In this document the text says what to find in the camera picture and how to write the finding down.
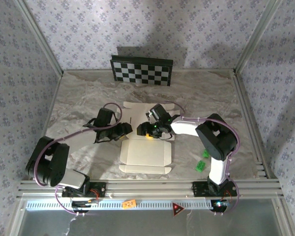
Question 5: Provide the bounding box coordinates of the white and lilac paper box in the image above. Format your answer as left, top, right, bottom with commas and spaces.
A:
118, 100, 177, 175

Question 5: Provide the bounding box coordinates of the black white checkerboard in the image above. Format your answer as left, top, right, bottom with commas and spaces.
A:
110, 55, 174, 87

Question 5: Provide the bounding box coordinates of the large green tag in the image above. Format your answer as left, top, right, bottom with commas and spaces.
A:
195, 160, 207, 172

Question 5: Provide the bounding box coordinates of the orange sticker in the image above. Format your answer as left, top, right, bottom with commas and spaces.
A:
122, 199, 137, 209

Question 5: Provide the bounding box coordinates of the red triangle sticker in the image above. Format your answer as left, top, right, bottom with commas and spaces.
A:
172, 202, 185, 217

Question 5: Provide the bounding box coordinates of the left black controller board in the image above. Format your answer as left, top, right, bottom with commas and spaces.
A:
71, 200, 99, 213

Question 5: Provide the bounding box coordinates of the black controller board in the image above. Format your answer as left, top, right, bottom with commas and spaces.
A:
71, 200, 99, 213
210, 199, 231, 213

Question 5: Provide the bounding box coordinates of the grey metal sheet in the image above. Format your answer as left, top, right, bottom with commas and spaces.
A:
9, 199, 295, 236

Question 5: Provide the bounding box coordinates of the right black controller board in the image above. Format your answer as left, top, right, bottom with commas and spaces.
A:
210, 199, 231, 213

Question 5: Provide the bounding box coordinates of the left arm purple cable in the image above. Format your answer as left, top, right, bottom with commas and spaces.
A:
34, 102, 123, 217

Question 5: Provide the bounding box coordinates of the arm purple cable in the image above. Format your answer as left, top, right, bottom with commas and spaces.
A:
34, 102, 123, 217
166, 100, 240, 217

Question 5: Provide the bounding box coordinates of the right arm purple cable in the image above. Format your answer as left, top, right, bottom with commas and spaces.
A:
166, 100, 240, 217

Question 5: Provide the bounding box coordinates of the aluminium front rail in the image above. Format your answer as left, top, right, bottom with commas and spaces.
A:
17, 179, 285, 200

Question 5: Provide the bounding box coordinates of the aluminium side rail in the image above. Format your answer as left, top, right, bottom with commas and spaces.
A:
29, 71, 64, 181
232, 70, 277, 179

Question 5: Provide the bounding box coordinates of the slotted grey cable duct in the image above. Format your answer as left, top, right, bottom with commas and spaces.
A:
26, 199, 227, 211

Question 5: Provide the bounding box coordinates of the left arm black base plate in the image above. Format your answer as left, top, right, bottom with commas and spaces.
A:
61, 181, 107, 199

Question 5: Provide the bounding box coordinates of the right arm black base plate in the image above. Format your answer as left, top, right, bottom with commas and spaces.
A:
192, 180, 237, 197

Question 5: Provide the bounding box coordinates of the aluminium corner post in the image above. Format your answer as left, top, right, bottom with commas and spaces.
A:
233, 0, 283, 74
13, 0, 64, 76

